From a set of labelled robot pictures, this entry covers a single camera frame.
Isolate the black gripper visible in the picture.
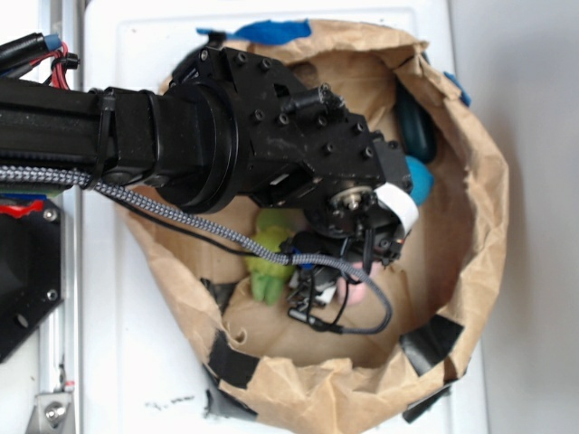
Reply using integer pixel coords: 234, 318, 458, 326
196, 47, 413, 264

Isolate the pink plush bunny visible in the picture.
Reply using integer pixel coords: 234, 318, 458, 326
336, 277, 369, 307

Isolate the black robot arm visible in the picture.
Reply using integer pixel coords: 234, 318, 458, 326
1, 47, 416, 264

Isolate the dark teal oblong object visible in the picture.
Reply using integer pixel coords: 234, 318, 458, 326
394, 82, 437, 164

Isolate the blue dimpled ball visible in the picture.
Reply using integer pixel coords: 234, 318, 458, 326
405, 156, 434, 206

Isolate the green plush toy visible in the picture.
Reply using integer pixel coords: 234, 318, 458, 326
245, 209, 296, 306

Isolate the brown paper bag bin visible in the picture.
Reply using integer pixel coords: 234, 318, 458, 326
124, 20, 508, 433

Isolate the white tray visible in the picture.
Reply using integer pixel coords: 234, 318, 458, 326
81, 0, 491, 434

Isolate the white ribbon cable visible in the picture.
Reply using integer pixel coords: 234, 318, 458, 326
375, 183, 420, 229

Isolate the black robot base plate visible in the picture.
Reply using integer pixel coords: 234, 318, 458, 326
1, 200, 63, 362

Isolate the grey braided cable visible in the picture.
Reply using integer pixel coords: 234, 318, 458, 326
0, 165, 394, 335

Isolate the aluminium frame rail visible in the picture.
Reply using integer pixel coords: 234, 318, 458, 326
34, 0, 85, 434

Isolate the metal corner bracket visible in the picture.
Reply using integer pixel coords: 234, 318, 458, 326
24, 392, 76, 434

